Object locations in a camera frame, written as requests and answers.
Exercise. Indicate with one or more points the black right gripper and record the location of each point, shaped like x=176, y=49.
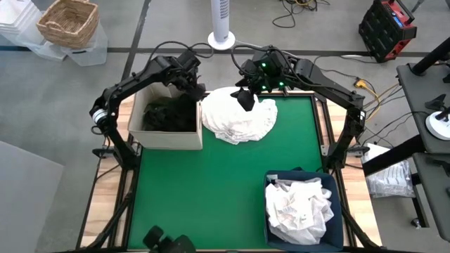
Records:
x=256, y=75

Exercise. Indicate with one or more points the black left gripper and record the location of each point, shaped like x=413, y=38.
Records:
x=190, y=79

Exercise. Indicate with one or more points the white crinkled ruffled garment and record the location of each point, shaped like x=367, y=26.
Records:
x=235, y=119

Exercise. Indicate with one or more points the black garment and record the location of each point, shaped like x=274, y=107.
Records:
x=184, y=116

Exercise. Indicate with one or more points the dark green crinkle shirt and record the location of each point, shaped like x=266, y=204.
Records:
x=154, y=116

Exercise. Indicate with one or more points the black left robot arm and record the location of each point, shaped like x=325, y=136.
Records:
x=140, y=75

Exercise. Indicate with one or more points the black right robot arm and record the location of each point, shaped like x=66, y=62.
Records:
x=327, y=86

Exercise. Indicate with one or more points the beige fabric storage bin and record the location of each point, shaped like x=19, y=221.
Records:
x=165, y=140

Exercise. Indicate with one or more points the white tower fan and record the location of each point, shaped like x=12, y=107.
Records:
x=220, y=17

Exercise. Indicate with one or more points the green table mat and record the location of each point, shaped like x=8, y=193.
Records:
x=211, y=193

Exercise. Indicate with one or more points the clear plastic storage bin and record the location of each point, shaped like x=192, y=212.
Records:
x=95, y=52

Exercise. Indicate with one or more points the woven wicker basket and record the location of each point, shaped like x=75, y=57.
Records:
x=67, y=21

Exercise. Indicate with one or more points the navy and white fabric bin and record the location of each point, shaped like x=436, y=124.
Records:
x=337, y=218

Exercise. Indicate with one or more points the red and black jobsite box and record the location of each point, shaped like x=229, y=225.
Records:
x=381, y=31

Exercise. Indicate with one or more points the clear plastic bag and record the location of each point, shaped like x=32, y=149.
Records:
x=390, y=179

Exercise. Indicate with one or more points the black desk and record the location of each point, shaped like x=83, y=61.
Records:
x=422, y=91

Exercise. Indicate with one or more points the black stand pole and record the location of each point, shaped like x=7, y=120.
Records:
x=430, y=58
x=444, y=113

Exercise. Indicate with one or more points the white plastic bin stack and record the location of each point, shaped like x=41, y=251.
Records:
x=15, y=17

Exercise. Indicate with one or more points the white round stand base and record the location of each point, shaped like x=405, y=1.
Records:
x=437, y=128

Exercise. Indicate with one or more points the grey board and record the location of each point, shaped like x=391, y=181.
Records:
x=24, y=196

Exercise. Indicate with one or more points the black table frame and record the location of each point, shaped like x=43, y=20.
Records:
x=130, y=182

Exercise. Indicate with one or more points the black table-level camera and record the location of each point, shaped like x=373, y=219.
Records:
x=172, y=244

